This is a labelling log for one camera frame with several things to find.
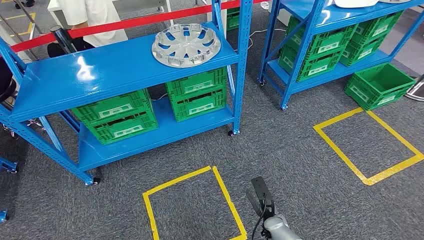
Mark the white moulded part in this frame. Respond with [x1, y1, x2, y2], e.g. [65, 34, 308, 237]
[333, 0, 379, 9]

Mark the blue metal shelf rack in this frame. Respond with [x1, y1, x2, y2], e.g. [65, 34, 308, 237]
[0, 0, 254, 187]
[257, 0, 424, 111]

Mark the grey metal frame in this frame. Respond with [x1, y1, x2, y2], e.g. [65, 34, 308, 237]
[0, 0, 44, 62]

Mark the round metal stand base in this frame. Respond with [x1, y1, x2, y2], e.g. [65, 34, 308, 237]
[404, 74, 424, 102]

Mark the black chair seat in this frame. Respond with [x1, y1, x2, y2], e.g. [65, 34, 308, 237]
[0, 57, 17, 104]

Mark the seated person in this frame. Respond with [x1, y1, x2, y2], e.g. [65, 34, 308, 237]
[47, 0, 129, 59]

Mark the chrome chair base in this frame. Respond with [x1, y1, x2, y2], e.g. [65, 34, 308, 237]
[0, 117, 46, 138]

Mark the white floor cable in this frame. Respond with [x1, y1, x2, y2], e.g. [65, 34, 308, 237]
[246, 28, 287, 51]

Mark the red barrier belt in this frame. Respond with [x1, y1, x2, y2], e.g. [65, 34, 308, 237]
[9, 0, 266, 54]

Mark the blue metal rack foot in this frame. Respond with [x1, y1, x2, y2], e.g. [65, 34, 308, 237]
[0, 157, 18, 223]

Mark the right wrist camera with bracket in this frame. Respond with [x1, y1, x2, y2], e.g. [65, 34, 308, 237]
[250, 176, 276, 220]

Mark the black stanchion post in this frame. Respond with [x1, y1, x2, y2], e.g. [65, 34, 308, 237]
[49, 25, 78, 56]

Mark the yellow floor tape line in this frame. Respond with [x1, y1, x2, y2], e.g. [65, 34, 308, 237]
[0, 12, 37, 38]

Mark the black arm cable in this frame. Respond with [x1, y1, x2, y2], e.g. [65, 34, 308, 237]
[251, 198, 269, 240]

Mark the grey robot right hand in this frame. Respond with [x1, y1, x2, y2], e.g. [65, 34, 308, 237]
[246, 189, 264, 218]

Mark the green open plastic crate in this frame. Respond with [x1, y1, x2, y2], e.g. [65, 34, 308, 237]
[344, 62, 417, 111]

